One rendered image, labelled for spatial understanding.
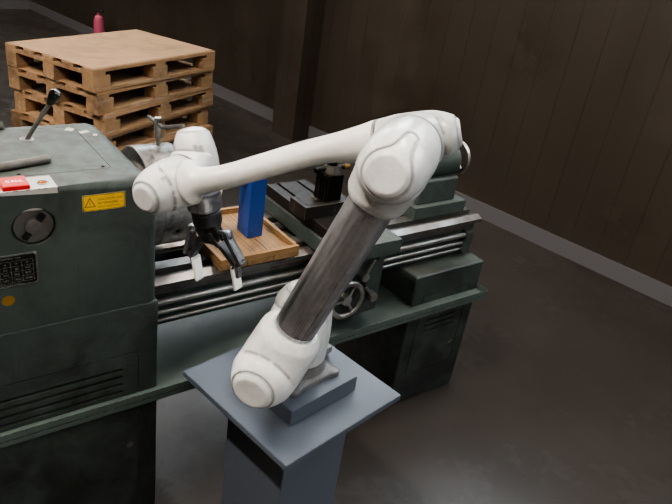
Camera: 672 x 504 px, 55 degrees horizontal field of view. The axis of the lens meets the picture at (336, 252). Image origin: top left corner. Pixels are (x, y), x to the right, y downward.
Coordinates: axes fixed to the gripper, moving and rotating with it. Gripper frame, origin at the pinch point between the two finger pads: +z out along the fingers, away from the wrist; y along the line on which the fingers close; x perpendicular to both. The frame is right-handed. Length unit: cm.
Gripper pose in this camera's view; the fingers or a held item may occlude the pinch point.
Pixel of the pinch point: (217, 280)
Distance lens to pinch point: 176.5
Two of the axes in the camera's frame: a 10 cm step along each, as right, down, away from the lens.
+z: 0.8, 9.0, 4.2
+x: 5.3, -4.0, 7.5
